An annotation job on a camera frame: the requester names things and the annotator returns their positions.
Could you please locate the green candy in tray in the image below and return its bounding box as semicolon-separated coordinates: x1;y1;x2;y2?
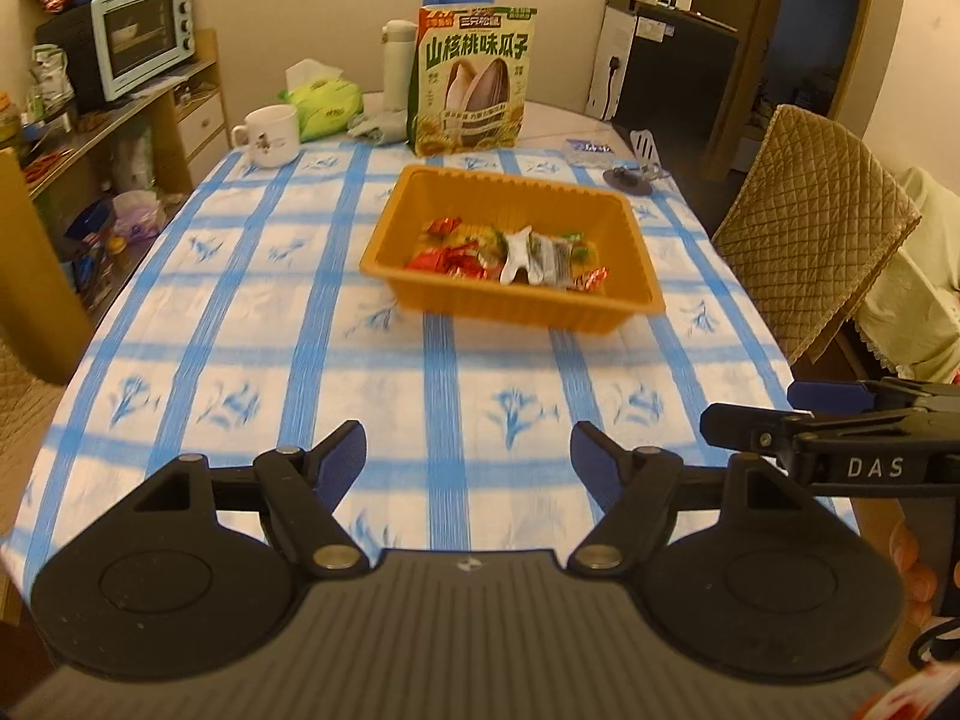
563;232;596;263

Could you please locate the orange plastic tray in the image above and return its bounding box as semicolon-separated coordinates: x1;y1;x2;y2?
359;166;665;333

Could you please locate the quilted beige chair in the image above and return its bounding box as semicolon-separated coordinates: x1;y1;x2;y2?
713;104;921;364

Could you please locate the white ceramic mug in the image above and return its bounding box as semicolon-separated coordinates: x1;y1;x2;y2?
229;104;301;169

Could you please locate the green tissue pack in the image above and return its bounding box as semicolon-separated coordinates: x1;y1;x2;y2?
280;59;363;142

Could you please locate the light blue toaster oven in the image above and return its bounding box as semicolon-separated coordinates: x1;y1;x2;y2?
89;0;195;103

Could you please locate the black cabinet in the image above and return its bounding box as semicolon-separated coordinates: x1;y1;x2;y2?
584;0;739;149

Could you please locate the white thermos bottle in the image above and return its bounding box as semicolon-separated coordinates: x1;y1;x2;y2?
381;20;416;112

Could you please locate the small clear blue box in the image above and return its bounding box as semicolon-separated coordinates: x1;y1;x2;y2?
563;138;617;169

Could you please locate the blue checkered tablecloth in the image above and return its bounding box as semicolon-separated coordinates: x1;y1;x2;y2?
3;143;791;590

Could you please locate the white green snack pouch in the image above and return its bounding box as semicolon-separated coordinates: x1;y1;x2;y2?
500;226;532;284

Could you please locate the right hand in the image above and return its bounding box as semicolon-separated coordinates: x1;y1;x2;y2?
889;520;939;628

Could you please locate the grey phone stand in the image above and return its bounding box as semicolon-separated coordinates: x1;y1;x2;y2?
602;130;670;197

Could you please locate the grey black snack packet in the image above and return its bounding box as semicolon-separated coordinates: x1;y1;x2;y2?
527;232;573;289

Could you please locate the wooden shelf unit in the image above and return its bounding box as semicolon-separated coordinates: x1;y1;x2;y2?
2;28;229;385

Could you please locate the red snack packet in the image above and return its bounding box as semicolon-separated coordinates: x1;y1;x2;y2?
405;242;488;280

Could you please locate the red gold candy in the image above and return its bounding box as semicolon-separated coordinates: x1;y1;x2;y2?
571;266;608;294

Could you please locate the sunflower seed bag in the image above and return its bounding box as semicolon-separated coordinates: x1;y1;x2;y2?
407;4;537;158

